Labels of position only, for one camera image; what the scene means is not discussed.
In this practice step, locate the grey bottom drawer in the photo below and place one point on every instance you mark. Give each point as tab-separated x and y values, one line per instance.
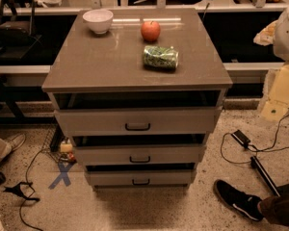
140	178

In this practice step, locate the grey drawer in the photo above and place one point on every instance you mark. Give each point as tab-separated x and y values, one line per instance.
138	154
140	178
115	122

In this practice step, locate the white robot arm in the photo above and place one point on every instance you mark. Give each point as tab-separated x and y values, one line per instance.
281	37

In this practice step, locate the grey drawer cabinet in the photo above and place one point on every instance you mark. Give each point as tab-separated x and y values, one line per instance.
108	72

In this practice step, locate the grey top drawer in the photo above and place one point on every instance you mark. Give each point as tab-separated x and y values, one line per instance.
115	122

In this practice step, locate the grey middle drawer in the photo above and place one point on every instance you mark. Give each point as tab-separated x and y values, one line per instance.
138	154

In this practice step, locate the green soda can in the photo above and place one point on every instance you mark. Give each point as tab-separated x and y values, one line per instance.
160	57

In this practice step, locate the red apple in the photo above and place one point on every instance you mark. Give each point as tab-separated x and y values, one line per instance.
150	30

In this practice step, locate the small yellow jar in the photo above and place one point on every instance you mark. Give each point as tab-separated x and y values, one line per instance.
65	147

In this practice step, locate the white ceramic bowl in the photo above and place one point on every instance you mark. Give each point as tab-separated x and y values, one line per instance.
99	21

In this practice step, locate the black power adapter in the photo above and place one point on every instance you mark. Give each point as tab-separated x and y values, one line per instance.
241	138

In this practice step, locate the blue tape cross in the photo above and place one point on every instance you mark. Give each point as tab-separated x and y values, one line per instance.
64	168

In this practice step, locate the black bar on floor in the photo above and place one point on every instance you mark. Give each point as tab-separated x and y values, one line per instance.
255	163

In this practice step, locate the beige shoe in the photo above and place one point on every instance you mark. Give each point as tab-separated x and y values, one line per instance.
14	142

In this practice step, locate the black sneaker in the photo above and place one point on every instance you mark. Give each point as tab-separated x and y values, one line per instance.
245	204

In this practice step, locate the black chair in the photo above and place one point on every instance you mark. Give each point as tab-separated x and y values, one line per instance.
17	37

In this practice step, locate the black grabber tool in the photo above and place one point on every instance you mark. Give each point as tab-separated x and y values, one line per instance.
18	191

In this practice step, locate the brown trouser leg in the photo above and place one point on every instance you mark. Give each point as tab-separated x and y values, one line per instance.
275	209

